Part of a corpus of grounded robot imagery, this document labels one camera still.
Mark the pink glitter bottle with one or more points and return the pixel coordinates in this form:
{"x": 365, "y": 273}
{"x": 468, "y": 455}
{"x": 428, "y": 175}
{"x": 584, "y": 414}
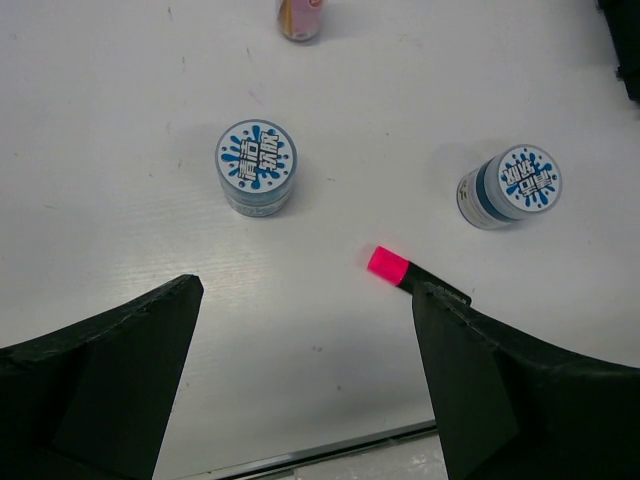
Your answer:
{"x": 299, "y": 20}

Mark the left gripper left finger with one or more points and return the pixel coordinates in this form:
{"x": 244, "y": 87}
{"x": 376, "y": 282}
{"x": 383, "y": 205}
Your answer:
{"x": 93, "y": 400}

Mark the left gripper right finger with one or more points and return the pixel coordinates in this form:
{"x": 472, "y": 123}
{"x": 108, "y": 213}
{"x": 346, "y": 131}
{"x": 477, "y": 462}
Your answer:
{"x": 511, "y": 406}

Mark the pink highlighter marker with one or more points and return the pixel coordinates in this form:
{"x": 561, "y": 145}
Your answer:
{"x": 405, "y": 275}

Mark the blue glitter jar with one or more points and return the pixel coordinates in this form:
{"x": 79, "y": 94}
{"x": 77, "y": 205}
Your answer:
{"x": 256, "y": 161}
{"x": 516, "y": 185}

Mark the black divided organizer tray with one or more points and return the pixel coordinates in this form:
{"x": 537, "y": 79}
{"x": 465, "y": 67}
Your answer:
{"x": 622, "y": 18}

